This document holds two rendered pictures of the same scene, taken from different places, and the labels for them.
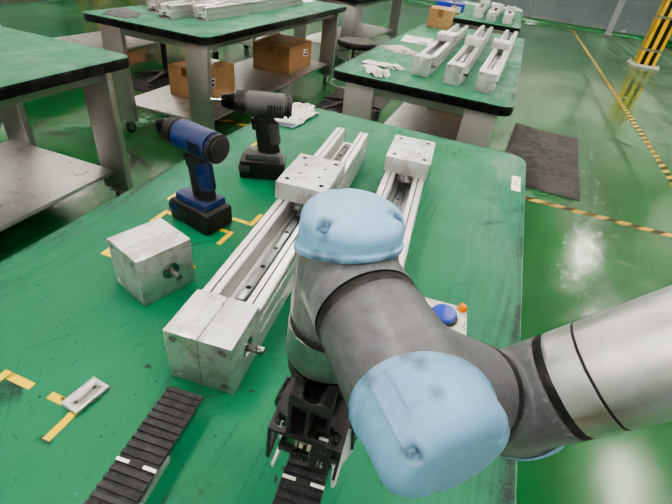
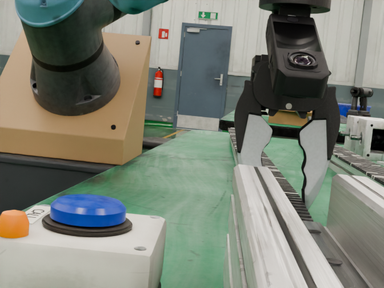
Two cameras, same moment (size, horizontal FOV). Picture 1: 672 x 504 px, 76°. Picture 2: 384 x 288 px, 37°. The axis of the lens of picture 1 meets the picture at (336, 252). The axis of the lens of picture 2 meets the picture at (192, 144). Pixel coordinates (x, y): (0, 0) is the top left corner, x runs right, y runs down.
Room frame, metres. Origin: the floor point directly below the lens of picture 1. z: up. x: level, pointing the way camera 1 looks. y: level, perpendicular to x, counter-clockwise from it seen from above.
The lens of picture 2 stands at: (0.82, -0.18, 0.92)
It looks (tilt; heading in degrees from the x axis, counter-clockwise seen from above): 6 degrees down; 171
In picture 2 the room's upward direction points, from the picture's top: 5 degrees clockwise
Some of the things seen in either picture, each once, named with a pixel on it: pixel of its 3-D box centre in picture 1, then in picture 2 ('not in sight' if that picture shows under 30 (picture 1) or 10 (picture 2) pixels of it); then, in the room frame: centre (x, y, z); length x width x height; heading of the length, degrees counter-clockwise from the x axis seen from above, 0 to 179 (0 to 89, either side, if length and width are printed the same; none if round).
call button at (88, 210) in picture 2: (443, 315); (88, 218); (0.52, -0.19, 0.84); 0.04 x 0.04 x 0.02
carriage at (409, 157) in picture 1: (409, 160); not in sight; (1.06, -0.16, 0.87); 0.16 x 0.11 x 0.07; 169
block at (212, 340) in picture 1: (222, 342); not in sight; (0.41, 0.15, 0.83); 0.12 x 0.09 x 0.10; 79
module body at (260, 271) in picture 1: (309, 204); not in sight; (0.85, 0.07, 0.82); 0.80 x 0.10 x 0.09; 169
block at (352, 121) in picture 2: not in sight; (361, 135); (-0.60, 0.48, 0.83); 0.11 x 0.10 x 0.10; 76
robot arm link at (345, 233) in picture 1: (345, 271); not in sight; (0.25, -0.01, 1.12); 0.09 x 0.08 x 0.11; 25
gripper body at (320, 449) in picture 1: (318, 399); (288, 57); (0.25, 0.00, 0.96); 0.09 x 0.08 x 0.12; 169
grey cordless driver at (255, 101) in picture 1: (252, 134); not in sight; (1.05, 0.26, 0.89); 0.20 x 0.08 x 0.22; 97
